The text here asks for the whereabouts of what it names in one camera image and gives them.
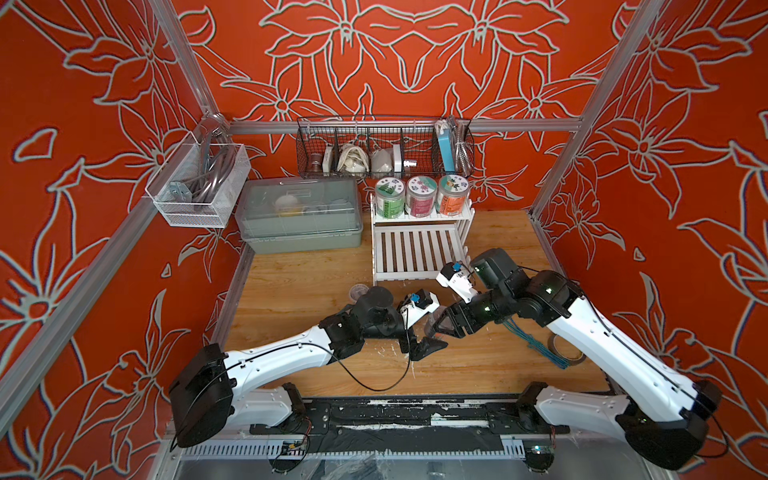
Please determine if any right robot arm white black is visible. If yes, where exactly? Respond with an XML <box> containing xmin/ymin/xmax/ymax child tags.
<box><xmin>434</xmin><ymin>248</ymin><xmax>722</xmax><ymax>470</ymax></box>

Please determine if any seed jar green tree lid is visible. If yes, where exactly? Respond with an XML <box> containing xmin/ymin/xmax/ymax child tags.
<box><xmin>375</xmin><ymin>177</ymin><xmax>406</xmax><ymax>219</ymax></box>

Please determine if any small clear cup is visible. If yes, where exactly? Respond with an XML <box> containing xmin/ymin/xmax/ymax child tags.
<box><xmin>348</xmin><ymin>284</ymin><xmax>370</xmax><ymax>303</ymax></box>
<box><xmin>424</xmin><ymin>312</ymin><xmax>440</xmax><ymax>338</ymax></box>

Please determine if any green cable tie bundle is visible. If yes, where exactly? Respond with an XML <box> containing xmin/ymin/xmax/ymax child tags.
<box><xmin>502</xmin><ymin>319</ymin><xmax>570</xmax><ymax>369</ymax></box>

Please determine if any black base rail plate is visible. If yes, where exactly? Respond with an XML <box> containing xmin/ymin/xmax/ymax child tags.
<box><xmin>249</xmin><ymin>395</ymin><xmax>571</xmax><ymax>437</ymax></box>

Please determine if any seed jar pink flower lid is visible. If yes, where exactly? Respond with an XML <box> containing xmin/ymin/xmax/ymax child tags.
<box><xmin>405</xmin><ymin>176</ymin><xmax>438</xmax><ymax>218</ymax></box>

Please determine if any black wire wall basket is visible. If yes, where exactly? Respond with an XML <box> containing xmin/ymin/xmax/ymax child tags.
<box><xmin>296</xmin><ymin>116</ymin><xmax>475</xmax><ymax>179</ymax></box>

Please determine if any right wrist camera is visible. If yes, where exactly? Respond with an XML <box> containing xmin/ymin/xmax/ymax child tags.
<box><xmin>436</xmin><ymin>262</ymin><xmax>478</xmax><ymax>304</ymax></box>

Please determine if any clear plastic wall basket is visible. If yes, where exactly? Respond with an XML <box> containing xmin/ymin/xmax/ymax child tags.
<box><xmin>145</xmin><ymin>133</ymin><xmax>251</xmax><ymax>229</ymax></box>

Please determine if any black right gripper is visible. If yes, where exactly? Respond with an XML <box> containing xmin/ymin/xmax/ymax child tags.
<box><xmin>428</xmin><ymin>290</ymin><xmax>513</xmax><ymax>339</ymax></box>

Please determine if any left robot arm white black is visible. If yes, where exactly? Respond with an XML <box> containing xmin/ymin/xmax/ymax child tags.
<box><xmin>170</xmin><ymin>286</ymin><xmax>447</xmax><ymax>448</ymax></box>

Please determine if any light blue box in basket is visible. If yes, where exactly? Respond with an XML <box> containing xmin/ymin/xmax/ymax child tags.
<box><xmin>435</xmin><ymin>120</ymin><xmax>456</xmax><ymax>174</ymax></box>

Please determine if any white slatted two-tier shelf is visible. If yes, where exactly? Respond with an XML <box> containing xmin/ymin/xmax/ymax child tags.
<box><xmin>370</xmin><ymin>200</ymin><xmax>475</xmax><ymax>284</ymax></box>

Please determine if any seed jar radish lid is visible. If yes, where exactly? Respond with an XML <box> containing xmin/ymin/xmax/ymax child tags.
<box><xmin>436</xmin><ymin>174</ymin><xmax>470</xmax><ymax>216</ymax></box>

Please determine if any white cloth bundle in basket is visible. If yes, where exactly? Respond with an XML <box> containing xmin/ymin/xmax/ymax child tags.
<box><xmin>336</xmin><ymin>144</ymin><xmax>370</xmax><ymax>175</ymax></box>

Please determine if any green plastic storage box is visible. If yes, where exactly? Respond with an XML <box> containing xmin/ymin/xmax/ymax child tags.
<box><xmin>235</xmin><ymin>177</ymin><xmax>363</xmax><ymax>255</ymax></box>

